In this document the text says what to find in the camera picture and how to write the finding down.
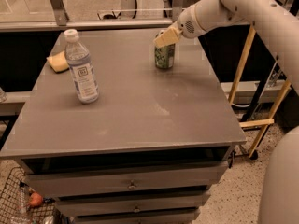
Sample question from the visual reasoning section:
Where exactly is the middle grey drawer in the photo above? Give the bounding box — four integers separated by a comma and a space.
56, 190, 210, 217

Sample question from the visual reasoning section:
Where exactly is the black wire basket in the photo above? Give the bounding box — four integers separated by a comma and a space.
0, 167, 62, 224

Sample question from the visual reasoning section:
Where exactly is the grey drawer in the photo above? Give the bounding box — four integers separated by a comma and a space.
56, 190, 210, 217
25, 161, 228, 198
75, 208, 200, 224

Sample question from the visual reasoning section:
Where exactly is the top grey drawer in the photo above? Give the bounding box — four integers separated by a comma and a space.
25, 161, 228, 198

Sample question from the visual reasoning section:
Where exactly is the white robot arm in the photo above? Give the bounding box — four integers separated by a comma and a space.
154, 0, 299, 224

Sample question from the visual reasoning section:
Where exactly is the metal window railing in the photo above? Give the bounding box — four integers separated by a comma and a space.
0, 0, 299, 33

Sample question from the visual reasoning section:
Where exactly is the wooden easel frame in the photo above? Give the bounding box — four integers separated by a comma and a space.
228, 26, 291, 160

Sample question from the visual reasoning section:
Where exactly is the bottom grey drawer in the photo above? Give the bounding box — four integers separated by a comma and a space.
75, 208, 200, 224

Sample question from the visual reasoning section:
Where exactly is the red apple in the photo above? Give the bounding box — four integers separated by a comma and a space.
29, 192, 43, 207

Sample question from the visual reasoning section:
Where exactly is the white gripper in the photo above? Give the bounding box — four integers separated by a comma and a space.
154, 5, 206, 48

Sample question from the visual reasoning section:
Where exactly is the clear plastic water bottle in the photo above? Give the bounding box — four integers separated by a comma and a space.
64, 29, 99, 104

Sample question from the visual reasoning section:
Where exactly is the yellow sponge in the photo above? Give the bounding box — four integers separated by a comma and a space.
47, 51, 68, 73

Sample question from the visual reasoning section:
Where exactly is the green soda can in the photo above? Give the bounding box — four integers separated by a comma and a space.
154, 44, 175, 69

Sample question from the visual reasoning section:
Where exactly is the grey drawer cabinet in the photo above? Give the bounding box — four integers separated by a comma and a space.
0, 27, 248, 224

